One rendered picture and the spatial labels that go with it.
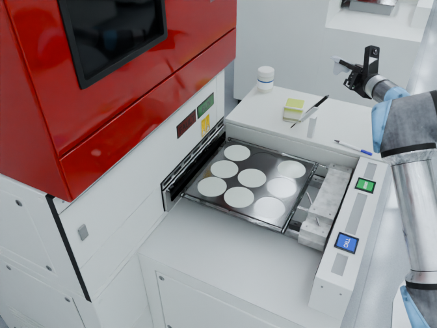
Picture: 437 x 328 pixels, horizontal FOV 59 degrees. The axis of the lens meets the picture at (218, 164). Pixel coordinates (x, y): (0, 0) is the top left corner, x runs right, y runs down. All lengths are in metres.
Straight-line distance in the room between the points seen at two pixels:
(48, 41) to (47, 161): 0.23
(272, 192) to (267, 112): 0.41
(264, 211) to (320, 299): 0.32
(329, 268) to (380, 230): 1.53
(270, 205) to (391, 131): 0.50
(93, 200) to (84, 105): 0.28
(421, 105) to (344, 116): 0.72
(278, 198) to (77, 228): 0.64
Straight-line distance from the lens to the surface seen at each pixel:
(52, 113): 0.76
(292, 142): 1.49
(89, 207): 1.00
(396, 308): 1.23
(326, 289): 1.07
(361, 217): 1.21
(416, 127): 0.94
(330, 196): 1.37
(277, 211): 1.26
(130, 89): 0.91
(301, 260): 1.25
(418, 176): 0.95
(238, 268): 1.21
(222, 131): 1.54
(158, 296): 1.42
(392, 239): 2.55
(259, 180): 1.36
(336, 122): 1.59
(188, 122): 1.29
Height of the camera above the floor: 1.79
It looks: 39 degrees down
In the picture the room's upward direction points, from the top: 1 degrees counter-clockwise
